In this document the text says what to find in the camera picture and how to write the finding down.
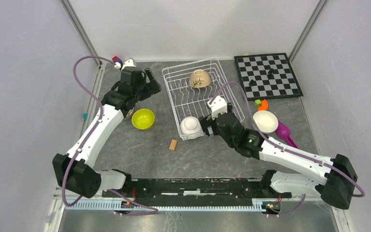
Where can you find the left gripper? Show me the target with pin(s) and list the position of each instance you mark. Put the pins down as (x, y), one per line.
(153, 87)

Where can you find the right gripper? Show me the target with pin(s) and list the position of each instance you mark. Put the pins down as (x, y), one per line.
(206, 122)

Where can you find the yellow-green bowl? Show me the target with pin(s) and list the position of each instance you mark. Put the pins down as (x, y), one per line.
(143, 119)

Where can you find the white ribbed bowl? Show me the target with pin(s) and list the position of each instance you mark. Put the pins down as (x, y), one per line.
(266, 121)

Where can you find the beige flower bowl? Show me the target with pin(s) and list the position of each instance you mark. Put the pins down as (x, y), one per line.
(199, 78)

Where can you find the blue patterned bowl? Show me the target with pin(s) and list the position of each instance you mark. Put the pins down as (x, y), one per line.
(129, 114)

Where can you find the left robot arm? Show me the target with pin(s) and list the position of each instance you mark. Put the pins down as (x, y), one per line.
(74, 170)

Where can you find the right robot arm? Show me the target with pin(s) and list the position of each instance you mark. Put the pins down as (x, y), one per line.
(334, 179)

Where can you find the plain white bowl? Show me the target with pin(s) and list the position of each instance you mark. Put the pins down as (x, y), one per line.
(190, 128)

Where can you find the green cube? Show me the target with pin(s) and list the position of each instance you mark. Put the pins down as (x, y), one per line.
(258, 103)

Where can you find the orange curved block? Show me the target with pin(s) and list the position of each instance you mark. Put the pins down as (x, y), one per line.
(264, 105)

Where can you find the purple red block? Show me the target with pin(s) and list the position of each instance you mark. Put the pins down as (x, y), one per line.
(117, 60)

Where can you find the black chess piece left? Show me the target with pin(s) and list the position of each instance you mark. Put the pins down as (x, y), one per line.
(252, 83)

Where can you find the purple scoop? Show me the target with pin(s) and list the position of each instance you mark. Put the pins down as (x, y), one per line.
(283, 132)

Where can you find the wooden block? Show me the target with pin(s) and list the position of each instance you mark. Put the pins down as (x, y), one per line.
(173, 145)

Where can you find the black grey chessboard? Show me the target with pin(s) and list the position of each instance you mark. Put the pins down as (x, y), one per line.
(282, 84)

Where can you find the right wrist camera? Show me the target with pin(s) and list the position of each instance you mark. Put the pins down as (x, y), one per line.
(218, 106)

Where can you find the white wire dish rack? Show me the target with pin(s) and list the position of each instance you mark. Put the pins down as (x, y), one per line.
(186, 100)

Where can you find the aluminium frame rails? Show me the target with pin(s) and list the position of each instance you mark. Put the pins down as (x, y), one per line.
(334, 180)

